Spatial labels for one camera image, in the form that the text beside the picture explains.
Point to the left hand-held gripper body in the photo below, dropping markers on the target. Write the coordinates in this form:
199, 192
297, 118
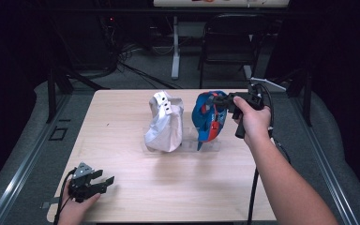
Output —
79, 187

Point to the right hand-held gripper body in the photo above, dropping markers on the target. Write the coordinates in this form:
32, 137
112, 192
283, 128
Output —
254, 97

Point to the blue and orange cap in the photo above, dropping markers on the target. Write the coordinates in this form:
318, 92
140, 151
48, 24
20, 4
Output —
207, 125

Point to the white cap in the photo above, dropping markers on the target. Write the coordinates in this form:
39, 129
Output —
165, 131

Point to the person's left hand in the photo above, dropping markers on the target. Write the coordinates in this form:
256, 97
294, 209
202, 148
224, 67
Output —
73, 212

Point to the person's right hand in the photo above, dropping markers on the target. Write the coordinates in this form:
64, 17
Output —
258, 125

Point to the black metal stand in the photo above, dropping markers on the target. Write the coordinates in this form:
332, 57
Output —
51, 93
307, 100

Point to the black tape strip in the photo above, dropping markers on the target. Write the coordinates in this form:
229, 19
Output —
64, 120

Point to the black folding chair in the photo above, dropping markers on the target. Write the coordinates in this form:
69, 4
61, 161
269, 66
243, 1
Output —
231, 34

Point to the white desk leg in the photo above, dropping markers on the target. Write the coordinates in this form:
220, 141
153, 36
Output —
176, 53

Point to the white desk top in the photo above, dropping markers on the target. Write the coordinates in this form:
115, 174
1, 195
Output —
181, 3

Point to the aluminium floor rail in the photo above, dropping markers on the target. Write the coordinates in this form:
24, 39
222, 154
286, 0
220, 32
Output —
22, 165
325, 168

